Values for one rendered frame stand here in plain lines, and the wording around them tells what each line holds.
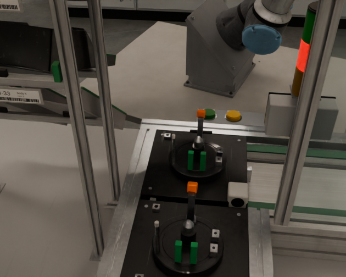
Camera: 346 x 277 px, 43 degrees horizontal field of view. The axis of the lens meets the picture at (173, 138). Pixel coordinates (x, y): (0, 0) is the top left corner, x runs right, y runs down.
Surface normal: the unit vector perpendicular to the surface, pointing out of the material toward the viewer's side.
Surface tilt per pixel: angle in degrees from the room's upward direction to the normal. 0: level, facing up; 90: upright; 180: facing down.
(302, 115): 90
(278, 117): 90
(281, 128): 90
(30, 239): 0
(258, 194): 0
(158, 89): 0
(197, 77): 90
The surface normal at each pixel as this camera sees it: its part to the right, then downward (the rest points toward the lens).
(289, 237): -0.12, 0.61
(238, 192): 0.00, -0.78
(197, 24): 0.62, -0.38
